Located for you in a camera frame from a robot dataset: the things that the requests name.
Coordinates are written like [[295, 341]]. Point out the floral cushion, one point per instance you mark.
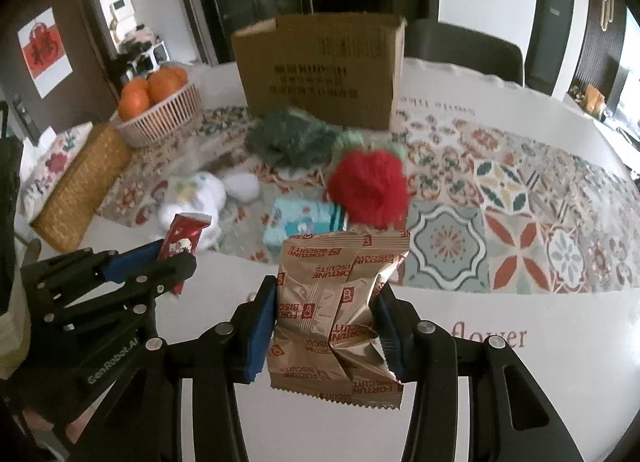
[[50, 168]]

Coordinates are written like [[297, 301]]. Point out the brown biscuit packet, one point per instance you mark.
[[323, 342]]

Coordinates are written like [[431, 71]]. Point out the orange fruit back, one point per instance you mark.
[[165, 82]]

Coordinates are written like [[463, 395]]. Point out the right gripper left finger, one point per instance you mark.
[[230, 353]]

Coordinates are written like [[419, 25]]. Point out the orange fruit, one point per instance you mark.
[[134, 100], [165, 82]]

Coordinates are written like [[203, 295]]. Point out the patterned table runner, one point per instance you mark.
[[485, 210]]

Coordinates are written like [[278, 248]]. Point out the red plush strawberry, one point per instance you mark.
[[369, 181]]

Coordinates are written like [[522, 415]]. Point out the white plush toy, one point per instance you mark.
[[205, 194]]

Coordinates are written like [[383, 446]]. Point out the white shoe rack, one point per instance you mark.
[[145, 52]]

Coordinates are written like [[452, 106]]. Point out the white plastic fruit basket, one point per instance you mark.
[[162, 119]]

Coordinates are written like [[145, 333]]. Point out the dark green fuzzy cloth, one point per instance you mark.
[[291, 138]]

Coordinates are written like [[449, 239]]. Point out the woven straw box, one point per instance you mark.
[[66, 215]]

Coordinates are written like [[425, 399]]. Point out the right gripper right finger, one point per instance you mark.
[[511, 418]]

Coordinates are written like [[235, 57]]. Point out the dark chair right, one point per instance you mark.
[[437, 42]]

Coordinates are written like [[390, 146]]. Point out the orange fruit front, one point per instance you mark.
[[134, 100]]

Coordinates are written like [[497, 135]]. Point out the white tv console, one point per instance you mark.
[[621, 135]]

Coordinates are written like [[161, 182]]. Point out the brown cardboard box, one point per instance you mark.
[[342, 68]]

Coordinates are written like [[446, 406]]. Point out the red snack packet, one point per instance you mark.
[[184, 234]]

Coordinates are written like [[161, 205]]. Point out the red and white door poster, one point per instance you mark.
[[44, 53]]

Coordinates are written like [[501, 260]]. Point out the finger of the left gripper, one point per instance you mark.
[[136, 296], [121, 266]]

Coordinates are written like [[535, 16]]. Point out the blue tissue pack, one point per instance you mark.
[[291, 217]]

